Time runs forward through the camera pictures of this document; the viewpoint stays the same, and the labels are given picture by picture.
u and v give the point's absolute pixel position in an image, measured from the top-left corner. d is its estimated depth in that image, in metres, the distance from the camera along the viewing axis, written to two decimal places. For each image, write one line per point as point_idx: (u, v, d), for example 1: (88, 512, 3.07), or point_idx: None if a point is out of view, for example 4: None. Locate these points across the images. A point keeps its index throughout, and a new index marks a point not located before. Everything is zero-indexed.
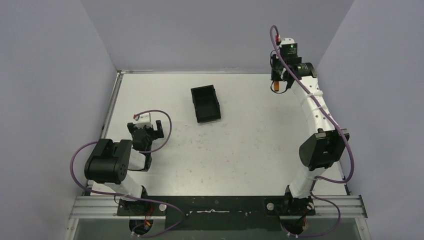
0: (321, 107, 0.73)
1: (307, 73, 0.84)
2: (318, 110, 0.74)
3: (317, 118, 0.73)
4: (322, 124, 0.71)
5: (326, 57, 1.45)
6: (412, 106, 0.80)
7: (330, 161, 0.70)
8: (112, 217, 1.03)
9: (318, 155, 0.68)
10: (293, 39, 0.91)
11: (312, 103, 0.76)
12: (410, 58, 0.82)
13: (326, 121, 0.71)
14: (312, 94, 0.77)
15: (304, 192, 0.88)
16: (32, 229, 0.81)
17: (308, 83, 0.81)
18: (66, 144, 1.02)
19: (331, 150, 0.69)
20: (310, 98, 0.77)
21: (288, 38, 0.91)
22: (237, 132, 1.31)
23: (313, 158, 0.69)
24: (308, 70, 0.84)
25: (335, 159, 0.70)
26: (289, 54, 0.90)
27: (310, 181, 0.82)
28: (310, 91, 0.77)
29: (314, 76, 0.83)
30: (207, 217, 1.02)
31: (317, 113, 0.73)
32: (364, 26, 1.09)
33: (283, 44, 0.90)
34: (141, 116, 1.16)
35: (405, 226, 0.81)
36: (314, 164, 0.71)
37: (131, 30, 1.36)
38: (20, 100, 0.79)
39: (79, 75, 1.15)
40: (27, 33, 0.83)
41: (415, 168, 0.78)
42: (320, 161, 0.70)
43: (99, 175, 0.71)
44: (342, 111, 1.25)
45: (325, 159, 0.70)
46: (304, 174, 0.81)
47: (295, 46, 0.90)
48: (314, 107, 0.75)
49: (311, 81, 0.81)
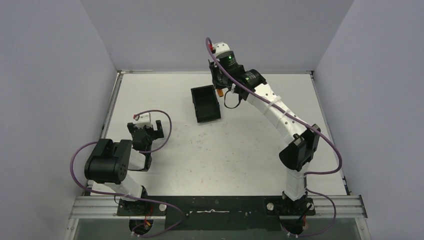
0: (287, 112, 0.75)
1: (257, 82, 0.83)
2: (285, 116, 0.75)
3: (287, 124, 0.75)
4: (294, 128, 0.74)
5: (326, 57, 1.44)
6: (412, 106, 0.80)
7: (311, 154, 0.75)
8: (112, 217, 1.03)
9: (301, 157, 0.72)
10: (226, 45, 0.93)
11: (277, 111, 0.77)
12: (409, 59, 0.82)
13: (296, 124, 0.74)
14: (272, 102, 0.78)
15: (301, 191, 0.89)
16: (32, 229, 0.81)
17: (264, 92, 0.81)
18: (66, 145, 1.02)
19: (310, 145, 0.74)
20: (272, 107, 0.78)
21: (221, 45, 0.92)
22: (237, 132, 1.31)
23: (298, 160, 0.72)
24: (257, 78, 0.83)
25: (314, 151, 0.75)
26: (229, 65, 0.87)
27: (302, 179, 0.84)
28: (269, 100, 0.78)
29: (265, 82, 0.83)
30: (207, 217, 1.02)
31: (285, 119, 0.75)
32: (363, 26, 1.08)
33: (221, 55, 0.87)
34: (141, 116, 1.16)
35: (405, 226, 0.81)
36: (299, 163, 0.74)
37: (131, 29, 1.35)
38: (20, 100, 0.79)
39: (79, 75, 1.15)
40: (27, 33, 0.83)
41: (415, 168, 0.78)
42: (305, 159, 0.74)
43: (98, 176, 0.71)
44: (342, 111, 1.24)
45: (307, 155, 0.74)
46: (294, 176, 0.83)
47: (233, 56, 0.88)
48: (280, 115, 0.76)
49: (266, 88, 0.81)
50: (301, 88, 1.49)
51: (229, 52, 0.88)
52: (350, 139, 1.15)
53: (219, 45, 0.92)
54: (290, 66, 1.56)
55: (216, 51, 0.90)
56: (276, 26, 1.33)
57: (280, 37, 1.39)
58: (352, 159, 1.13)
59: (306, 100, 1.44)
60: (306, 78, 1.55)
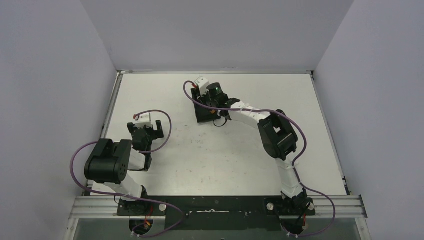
0: (252, 109, 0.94)
1: (234, 103, 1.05)
2: (252, 112, 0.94)
3: (254, 117, 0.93)
4: (260, 117, 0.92)
5: (326, 57, 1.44)
6: (412, 106, 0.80)
7: (294, 141, 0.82)
8: (112, 217, 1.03)
9: (280, 143, 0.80)
10: (205, 78, 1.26)
11: (246, 111, 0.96)
12: (409, 59, 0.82)
13: (261, 114, 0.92)
14: (242, 107, 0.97)
15: (296, 186, 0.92)
16: (32, 229, 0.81)
17: (238, 105, 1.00)
18: (66, 145, 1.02)
19: (285, 130, 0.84)
20: (243, 111, 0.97)
21: (201, 80, 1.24)
22: (237, 132, 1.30)
23: (279, 147, 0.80)
24: (233, 101, 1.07)
25: (296, 140, 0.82)
26: (217, 95, 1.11)
27: (292, 171, 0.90)
28: (239, 108, 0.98)
29: (238, 101, 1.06)
30: (207, 217, 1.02)
31: (253, 114, 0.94)
32: (364, 25, 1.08)
33: (209, 87, 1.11)
34: (142, 116, 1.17)
35: (405, 227, 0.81)
36: (283, 151, 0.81)
37: (131, 29, 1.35)
38: (19, 100, 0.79)
39: (79, 75, 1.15)
40: (26, 34, 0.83)
41: (416, 168, 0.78)
42: (287, 145, 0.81)
43: (98, 176, 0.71)
44: (342, 111, 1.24)
45: (289, 143, 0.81)
46: (283, 168, 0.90)
47: (219, 87, 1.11)
48: (248, 113, 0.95)
49: (239, 103, 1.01)
50: (301, 88, 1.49)
51: (216, 84, 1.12)
52: (350, 139, 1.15)
53: (200, 81, 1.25)
54: (290, 66, 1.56)
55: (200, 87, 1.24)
56: (276, 25, 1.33)
57: (280, 37, 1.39)
58: (352, 159, 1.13)
59: (306, 100, 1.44)
60: (307, 78, 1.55)
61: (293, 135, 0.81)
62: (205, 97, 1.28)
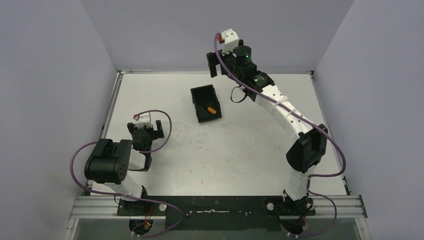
0: (293, 112, 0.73)
1: (265, 84, 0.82)
2: (291, 114, 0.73)
3: (293, 122, 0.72)
4: (299, 127, 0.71)
5: (326, 57, 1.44)
6: (411, 106, 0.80)
7: (319, 157, 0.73)
8: (111, 217, 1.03)
9: (309, 158, 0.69)
10: (235, 33, 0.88)
11: (282, 110, 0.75)
12: (408, 59, 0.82)
13: (302, 123, 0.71)
14: (279, 101, 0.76)
15: (302, 192, 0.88)
16: (32, 229, 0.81)
17: (271, 92, 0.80)
18: (66, 145, 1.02)
19: (317, 147, 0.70)
20: (279, 106, 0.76)
21: (230, 33, 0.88)
22: (237, 132, 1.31)
23: (305, 161, 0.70)
24: (266, 80, 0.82)
25: (321, 154, 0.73)
26: (245, 64, 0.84)
27: (305, 182, 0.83)
28: (276, 100, 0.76)
29: (273, 84, 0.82)
30: (207, 217, 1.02)
31: (291, 118, 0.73)
32: (364, 26, 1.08)
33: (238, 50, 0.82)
34: (142, 116, 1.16)
35: (404, 226, 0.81)
36: (306, 166, 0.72)
37: (131, 29, 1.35)
38: (20, 99, 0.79)
39: (79, 75, 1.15)
40: (27, 33, 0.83)
41: (415, 168, 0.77)
42: (310, 161, 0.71)
43: (98, 176, 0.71)
44: (342, 111, 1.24)
45: (314, 158, 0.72)
46: (298, 177, 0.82)
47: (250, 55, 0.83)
48: (286, 114, 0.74)
49: (272, 88, 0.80)
50: (301, 88, 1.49)
51: (247, 48, 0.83)
52: (350, 139, 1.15)
53: (228, 35, 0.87)
54: (290, 66, 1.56)
55: (226, 42, 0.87)
56: (276, 25, 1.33)
57: (280, 37, 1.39)
58: (352, 159, 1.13)
59: (305, 99, 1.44)
60: (306, 78, 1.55)
61: (320, 152, 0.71)
62: (225, 58, 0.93)
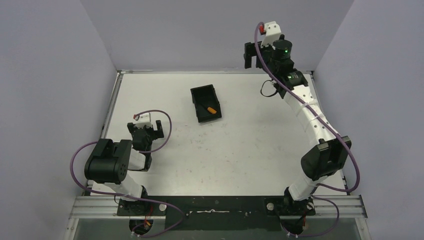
0: (319, 117, 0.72)
1: (298, 82, 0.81)
2: (316, 119, 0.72)
3: (316, 127, 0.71)
4: (322, 134, 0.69)
5: (326, 57, 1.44)
6: (411, 106, 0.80)
7: (335, 170, 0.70)
8: (111, 217, 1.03)
9: (324, 166, 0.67)
10: (278, 27, 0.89)
11: (309, 113, 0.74)
12: (408, 59, 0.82)
13: (326, 130, 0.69)
14: (307, 104, 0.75)
15: (305, 195, 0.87)
16: (32, 229, 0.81)
17: (301, 92, 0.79)
18: (66, 145, 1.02)
19: (335, 159, 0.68)
20: (306, 108, 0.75)
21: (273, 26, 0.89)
22: (237, 132, 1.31)
23: (318, 169, 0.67)
24: (300, 79, 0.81)
25: (338, 168, 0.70)
26: (282, 59, 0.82)
27: (310, 187, 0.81)
28: (304, 101, 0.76)
29: (306, 84, 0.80)
30: (207, 217, 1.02)
31: (315, 122, 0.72)
32: (364, 26, 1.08)
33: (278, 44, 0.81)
34: (142, 116, 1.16)
35: (403, 226, 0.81)
36: (318, 174, 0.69)
37: (130, 29, 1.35)
38: (19, 100, 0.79)
39: (79, 75, 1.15)
40: (27, 33, 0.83)
41: (415, 168, 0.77)
42: (324, 171, 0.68)
43: (98, 176, 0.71)
44: (342, 111, 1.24)
45: (329, 170, 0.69)
46: (306, 181, 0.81)
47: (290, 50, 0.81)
48: (312, 117, 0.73)
49: (303, 89, 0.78)
50: None
51: (288, 43, 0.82)
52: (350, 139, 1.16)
53: (270, 27, 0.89)
54: None
55: (267, 34, 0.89)
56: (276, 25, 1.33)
57: None
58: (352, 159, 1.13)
59: None
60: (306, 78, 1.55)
61: (336, 165, 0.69)
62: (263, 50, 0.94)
